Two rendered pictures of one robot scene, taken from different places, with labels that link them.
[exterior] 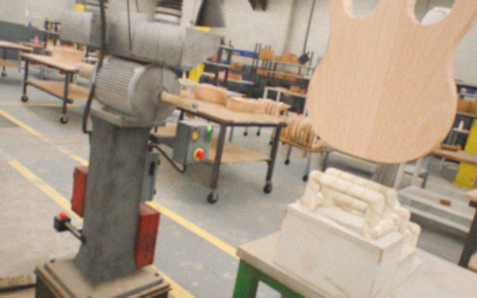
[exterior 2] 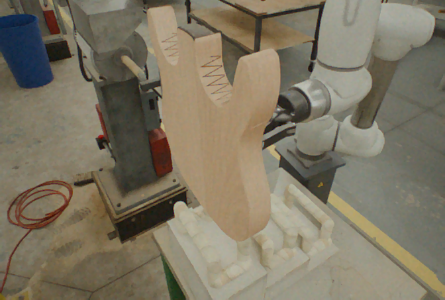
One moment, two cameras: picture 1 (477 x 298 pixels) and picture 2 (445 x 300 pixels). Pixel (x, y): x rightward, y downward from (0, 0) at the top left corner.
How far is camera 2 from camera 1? 79 cm
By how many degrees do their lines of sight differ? 29
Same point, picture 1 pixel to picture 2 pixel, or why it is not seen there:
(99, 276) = (127, 186)
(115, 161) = (110, 108)
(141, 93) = (100, 61)
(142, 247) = (157, 162)
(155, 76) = not seen: hidden behind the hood
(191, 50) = (105, 34)
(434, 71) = (231, 165)
